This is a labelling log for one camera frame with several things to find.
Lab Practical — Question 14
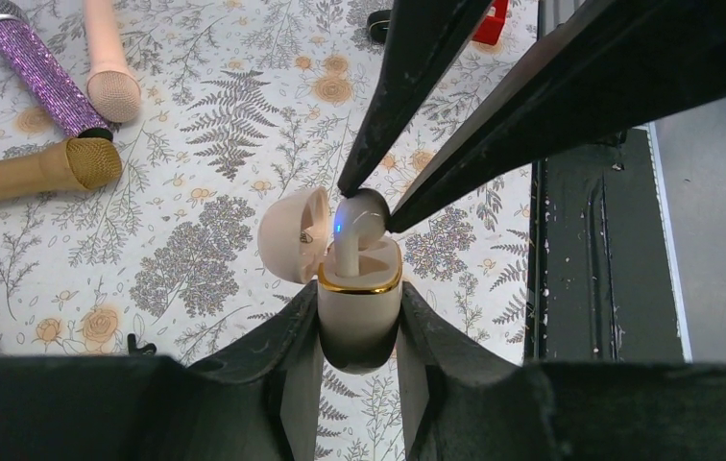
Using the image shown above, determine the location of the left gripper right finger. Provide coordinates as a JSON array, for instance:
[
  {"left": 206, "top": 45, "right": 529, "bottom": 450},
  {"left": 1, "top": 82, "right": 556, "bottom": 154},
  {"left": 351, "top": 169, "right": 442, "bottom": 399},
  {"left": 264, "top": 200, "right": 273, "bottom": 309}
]
[{"left": 397, "top": 284, "right": 726, "bottom": 460}]

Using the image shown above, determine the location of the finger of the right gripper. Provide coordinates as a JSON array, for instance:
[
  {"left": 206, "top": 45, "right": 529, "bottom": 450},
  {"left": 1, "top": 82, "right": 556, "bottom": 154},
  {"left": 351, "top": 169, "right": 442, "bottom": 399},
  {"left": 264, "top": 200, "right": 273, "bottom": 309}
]
[
  {"left": 337, "top": 0, "right": 492, "bottom": 198},
  {"left": 388, "top": 0, "right": 726, "bottom": 232}
]

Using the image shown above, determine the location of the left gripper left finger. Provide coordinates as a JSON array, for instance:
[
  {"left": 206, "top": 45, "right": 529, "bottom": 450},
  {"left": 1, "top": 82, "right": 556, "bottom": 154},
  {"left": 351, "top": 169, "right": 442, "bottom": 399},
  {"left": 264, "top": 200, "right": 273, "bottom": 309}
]
[{"left": 0, "top": 283, "right": 323, "bottom": 460}]

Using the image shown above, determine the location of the beige charging case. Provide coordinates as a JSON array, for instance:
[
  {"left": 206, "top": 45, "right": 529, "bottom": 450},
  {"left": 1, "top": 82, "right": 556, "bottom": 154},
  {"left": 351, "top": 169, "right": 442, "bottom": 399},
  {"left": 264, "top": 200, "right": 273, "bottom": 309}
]
[{"left": 258, "top": 187, "right": 403, "bottom": 375}]

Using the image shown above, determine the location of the beige earbud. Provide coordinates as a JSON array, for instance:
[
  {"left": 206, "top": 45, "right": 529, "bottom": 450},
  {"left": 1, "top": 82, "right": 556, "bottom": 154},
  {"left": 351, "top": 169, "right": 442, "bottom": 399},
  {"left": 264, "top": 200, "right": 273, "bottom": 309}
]
[{"left": 333, "top": 189, "right": 390, "bottom": 278}]

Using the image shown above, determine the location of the red box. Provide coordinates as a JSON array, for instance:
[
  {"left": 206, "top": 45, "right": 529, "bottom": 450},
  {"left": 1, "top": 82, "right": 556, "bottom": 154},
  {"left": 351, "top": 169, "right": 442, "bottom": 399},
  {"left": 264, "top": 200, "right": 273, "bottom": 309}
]
[{"left": 472, "top": 0, "right": 509, "bottom": 45}]

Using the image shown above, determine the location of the black earbud near microphone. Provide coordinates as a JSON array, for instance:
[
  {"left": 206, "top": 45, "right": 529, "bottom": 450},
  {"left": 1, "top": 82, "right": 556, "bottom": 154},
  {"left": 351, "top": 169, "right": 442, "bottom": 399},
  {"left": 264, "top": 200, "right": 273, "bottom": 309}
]
[{"left": 126, "top": 333, "right": 157, "bottom": 356}]

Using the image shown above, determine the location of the floral table mat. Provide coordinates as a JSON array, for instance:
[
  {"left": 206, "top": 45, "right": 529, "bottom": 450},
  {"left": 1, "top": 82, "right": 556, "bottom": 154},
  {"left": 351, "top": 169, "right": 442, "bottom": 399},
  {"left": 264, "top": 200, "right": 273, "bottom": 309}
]
[{"left": 0, "top": 1, "right": 539, "bottom": 460}]

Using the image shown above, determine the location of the gold microphone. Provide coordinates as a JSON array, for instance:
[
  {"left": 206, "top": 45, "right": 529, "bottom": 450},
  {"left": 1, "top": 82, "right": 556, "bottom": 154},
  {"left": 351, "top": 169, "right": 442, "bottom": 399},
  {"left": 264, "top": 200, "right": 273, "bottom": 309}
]
[{"left": 0, "top": 137, "right": 123, "bottom": 201}]

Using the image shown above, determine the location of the pink microphone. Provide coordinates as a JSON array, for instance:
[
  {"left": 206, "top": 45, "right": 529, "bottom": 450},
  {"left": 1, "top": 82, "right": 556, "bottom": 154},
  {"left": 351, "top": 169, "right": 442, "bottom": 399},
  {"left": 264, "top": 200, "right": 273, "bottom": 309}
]
[{"left": 83, "top": 0, "right": 141, "bottom": 123}]

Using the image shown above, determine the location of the purple glitter microphone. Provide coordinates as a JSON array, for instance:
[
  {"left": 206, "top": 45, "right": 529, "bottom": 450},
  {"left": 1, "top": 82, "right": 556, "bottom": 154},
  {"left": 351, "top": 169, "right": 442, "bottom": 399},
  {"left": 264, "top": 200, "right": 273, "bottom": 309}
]
[{"left": 0, "top": 1, "right": 113, "bottom": 141}]

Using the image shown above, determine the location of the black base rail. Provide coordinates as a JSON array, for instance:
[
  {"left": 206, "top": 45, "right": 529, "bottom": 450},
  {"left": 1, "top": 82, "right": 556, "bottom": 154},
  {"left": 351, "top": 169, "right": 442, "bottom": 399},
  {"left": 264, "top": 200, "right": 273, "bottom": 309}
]
[{"left": 524, "top": 124, "right": 691, "bottom": 363}]

